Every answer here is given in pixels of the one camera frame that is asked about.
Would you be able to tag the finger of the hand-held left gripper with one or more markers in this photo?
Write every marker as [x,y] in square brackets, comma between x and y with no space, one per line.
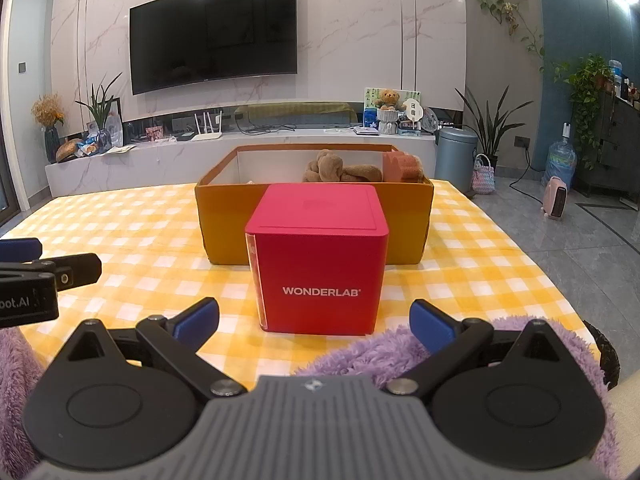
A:
[20,250]
[75,270]

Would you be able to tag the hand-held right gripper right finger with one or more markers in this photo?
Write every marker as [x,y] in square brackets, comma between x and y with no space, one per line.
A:
[432,327]

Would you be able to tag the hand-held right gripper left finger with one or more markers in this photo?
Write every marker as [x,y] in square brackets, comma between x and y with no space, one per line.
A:
[197,320]

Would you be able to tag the orange cardboard box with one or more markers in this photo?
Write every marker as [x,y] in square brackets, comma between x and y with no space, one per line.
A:
[220,225]

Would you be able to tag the brown towel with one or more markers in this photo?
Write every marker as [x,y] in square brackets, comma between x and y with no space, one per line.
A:
[402,167]

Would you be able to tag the brown plush toy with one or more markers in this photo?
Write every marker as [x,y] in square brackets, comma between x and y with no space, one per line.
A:
[335,167]

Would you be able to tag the purple fleece clothing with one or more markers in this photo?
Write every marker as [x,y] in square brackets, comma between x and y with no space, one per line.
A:
[350,355]

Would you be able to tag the brown bread loaf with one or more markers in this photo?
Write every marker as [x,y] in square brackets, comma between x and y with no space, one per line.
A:
[67,150]

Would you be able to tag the snack bags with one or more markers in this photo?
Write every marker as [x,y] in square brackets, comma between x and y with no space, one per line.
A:
[92,147]

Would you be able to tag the red cube box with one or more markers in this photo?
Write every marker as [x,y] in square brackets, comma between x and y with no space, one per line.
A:
[320,270]

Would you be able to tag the white marble television cabinet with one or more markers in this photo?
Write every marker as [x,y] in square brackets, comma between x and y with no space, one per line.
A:
[150,167]

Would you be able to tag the loose papers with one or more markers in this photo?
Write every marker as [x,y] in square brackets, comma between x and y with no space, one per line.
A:
[120,149]

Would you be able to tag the vase with yellow flowers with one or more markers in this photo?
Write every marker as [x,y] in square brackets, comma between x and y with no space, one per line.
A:
[48,112]

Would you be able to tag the pink card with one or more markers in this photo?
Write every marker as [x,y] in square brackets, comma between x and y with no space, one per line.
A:
[155,134]

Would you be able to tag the pink woven basket bag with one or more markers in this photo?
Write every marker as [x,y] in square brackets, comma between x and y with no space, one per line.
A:
[483,177]

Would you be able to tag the green plant in glass vase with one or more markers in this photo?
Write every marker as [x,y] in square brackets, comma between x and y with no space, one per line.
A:
[102,105]

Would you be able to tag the grey metal trash bin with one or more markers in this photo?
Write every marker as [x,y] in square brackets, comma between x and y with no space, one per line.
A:
[456,160]

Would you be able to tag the black textured round object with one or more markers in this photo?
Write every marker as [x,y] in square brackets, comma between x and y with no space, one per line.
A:
[607,355]

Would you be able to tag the pink space heater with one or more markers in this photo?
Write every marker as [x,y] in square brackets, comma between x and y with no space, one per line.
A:
[556,200]

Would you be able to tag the white wifi router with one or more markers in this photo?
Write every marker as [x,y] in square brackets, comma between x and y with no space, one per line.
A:
[207,136]

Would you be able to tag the grey round fan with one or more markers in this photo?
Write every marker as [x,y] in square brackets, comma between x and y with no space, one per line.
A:
[431,120]

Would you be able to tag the silver laptop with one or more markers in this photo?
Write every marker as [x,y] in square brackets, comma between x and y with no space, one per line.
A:
[365,131]

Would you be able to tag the potted snake plant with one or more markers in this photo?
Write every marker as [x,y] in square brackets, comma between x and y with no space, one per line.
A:
[490,127]

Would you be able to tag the water bottle with pump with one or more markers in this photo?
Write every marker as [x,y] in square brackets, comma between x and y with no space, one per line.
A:
[561,160]

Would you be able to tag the white ribbed flower pot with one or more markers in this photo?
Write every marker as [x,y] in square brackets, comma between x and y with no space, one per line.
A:
[388,121]

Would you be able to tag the cream leather seat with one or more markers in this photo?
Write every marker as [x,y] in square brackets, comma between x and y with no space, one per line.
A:
[627,430]

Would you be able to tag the small brown teddy bear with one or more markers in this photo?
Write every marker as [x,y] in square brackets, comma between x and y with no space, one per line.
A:
[387,99]

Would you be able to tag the dark sideboard cabinet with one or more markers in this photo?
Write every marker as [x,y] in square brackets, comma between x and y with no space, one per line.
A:
[620,145]

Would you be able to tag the black flat screen television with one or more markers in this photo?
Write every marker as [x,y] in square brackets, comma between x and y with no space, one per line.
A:
[212,35]

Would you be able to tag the potted pothos plant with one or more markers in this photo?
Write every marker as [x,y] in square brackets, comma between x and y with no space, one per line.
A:
[587,80]

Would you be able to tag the pale blue jar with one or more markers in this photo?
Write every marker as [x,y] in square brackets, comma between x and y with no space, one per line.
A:
[615,75]

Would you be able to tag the trailing vine plant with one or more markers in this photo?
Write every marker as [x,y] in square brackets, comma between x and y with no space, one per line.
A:
[507,10]

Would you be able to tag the black photo frame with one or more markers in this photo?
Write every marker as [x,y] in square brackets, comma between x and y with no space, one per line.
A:
[116,110]

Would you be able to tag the dark wall socket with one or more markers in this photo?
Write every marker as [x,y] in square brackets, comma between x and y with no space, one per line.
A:
[522,141]

